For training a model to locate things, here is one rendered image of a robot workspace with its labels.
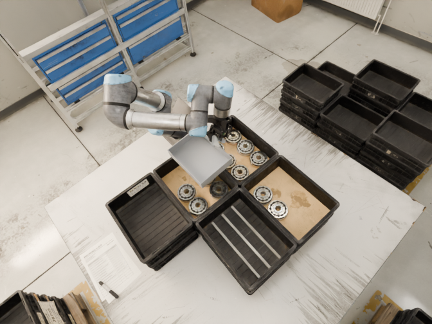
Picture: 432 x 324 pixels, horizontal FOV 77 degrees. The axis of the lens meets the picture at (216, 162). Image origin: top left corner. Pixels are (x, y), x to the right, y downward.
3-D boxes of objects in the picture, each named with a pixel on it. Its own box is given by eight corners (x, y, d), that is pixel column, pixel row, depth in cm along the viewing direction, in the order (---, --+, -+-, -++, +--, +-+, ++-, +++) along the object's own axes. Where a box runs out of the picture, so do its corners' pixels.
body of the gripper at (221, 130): (220, 143, 128) (224, 123, 120) (207, 133, 132) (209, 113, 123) (231, 135, 133) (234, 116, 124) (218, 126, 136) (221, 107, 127)
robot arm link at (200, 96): (186, 108, 112) (212, 111, 113) (188, 81, 111) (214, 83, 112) (186, 110, 120) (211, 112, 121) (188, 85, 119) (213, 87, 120)
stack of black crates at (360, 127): (311, 139, 247) (319, 113, 218) (331, 119, 256) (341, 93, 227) (350, 165, 229) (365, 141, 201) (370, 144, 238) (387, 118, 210)
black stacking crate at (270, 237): (198, 231, 144) (194, 223, 134) (240, 196, 152) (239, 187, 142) (249, 294, 125) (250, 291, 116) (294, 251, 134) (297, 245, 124)
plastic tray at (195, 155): (169, 155, 143) (166, 150, 139) (198, 132, 148) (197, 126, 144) (202, 188, 131) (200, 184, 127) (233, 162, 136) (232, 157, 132)
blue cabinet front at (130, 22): (133, 64, 300) (111, 14, 252) (183, 33, 321) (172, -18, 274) (134, 65, 298) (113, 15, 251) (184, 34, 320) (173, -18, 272)
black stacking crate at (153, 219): (113, 212, 154) (104, 204, 144) (157, 180, 162) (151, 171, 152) (150, 269, 136) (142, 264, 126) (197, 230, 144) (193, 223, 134)
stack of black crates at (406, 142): (350, 165, 229) (371, 132, 191) (370, 144, 238) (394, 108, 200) (396, 196, 211) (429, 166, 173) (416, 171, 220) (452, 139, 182)
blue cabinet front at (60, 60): (67, 105, 276) (31, 58, 228) (126, 68, 297) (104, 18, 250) (69, 106, 275) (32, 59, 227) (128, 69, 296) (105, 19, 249)
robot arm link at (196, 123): (96, 129, 121) (203, 137, 111) (97, 104, 120) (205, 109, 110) (111, 130, 132) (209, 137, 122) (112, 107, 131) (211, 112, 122)
